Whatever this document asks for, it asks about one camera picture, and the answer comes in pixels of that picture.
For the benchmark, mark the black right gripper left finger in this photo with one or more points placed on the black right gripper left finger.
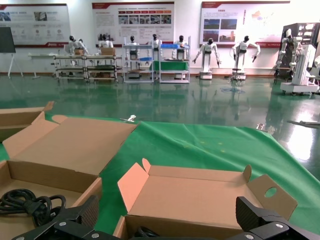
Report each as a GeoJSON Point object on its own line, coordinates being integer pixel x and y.
{"type": "Point", "coordinates": [80, 222]}

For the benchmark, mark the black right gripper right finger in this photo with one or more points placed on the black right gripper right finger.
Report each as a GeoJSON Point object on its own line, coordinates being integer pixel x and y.
{"type": "Point", "coordinates": [265, 225]}

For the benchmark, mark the large open cardboard box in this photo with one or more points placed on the large open cardboard box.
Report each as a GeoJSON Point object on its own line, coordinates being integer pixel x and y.
{"type": "Point", "coordinates": [67, 147]}
{"type": "Point", "coordinates": [187, 195]}

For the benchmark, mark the small open cardboard box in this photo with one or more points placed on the small open cardboard box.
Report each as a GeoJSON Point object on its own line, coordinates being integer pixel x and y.
{"type": "Point", "coordinates": [15, 117]}

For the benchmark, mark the silver binder clip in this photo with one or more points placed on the silver binder clip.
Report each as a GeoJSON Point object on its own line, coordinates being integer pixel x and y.
{"type": "Point", "coordinates": [131, 117]}
{"type": "Point", "coordinates": [260, 127]}

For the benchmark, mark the green tablecloth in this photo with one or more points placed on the green tablecloth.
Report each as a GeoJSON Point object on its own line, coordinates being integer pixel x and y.
{"type": "Point", "coordinates": [200, 150]}

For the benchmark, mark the white machine stand on wheels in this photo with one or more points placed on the white machine stand on wheels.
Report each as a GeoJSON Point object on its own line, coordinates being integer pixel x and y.
{"type": "Point", "coordinates": [305, 65]}

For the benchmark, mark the white metal shelf rack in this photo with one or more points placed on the white metal shelf rack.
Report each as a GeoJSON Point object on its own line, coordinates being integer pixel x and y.
{"type": "Point", "coordinates": [137, 45]}
{"type": "Point", "coordinates": [175, 81]}

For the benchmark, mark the small brown cardboard carton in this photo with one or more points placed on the small brown cardboard carton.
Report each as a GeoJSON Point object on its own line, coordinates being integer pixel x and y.
{"type": "Point", "coordinates": [79, 52]}

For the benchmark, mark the white long table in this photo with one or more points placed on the white long table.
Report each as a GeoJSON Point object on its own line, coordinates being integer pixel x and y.
{"type": "Point", "coordinates": [42, 56]}

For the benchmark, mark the small blue plastic bin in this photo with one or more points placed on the small blue plastic bin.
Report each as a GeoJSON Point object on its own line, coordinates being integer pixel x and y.
{"type": "Point", "coordinates": [146, 59]}

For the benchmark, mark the white humanoid robot black head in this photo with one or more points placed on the white humanoid robot black head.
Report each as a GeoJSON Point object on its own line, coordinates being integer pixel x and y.
{"type": "Point", "coordinates": [207, 57]}
{"type": "Point", "coordinates": [132, 45]}
{"type": "Point", "coordinates": [106, 44]}
{"type": "Point", "coordinates": [75, 45]}
{"type": "Point", "coordinates": [156, 43]}
{"type": "Point", "coordinates": [242, 46]}
{"type": "Point", "coordinates": [180, 38]}

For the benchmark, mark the green panel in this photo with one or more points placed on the green panel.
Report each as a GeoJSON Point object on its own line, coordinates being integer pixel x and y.
{"type": "Point", "coordinates": [172, 66]}

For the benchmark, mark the white humanoid robot on stand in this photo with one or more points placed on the white humanoid robot on stand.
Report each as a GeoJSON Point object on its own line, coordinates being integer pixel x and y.
{"type": "Point", "coordinates": [287, 41]}

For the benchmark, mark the dark board on stand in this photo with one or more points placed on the dark board on stand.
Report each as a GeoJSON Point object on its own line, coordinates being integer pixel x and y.
{"type": "Point", "coordinates": [6, 40]}

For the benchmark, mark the long blue plastic bin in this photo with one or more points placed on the long blue plastic bin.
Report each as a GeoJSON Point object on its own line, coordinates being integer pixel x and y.
{"type": "Point", "coordinates": [170, 46]}

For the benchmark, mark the white red info board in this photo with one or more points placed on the white red info board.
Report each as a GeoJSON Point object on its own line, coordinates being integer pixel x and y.
{"type": "Point", "coordinates": [50, 25]}
{"type": "Point", "coordinates": [237, 20]}
{"type": "Point", "coordinates": [107, 20]}

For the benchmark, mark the metal frame workbench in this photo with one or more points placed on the metal frame workbench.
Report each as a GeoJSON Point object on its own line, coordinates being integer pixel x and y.
{"type": "Point", "coordinates": [70, 68]}
{"type": "Point", "coordinates": [102, 67]}

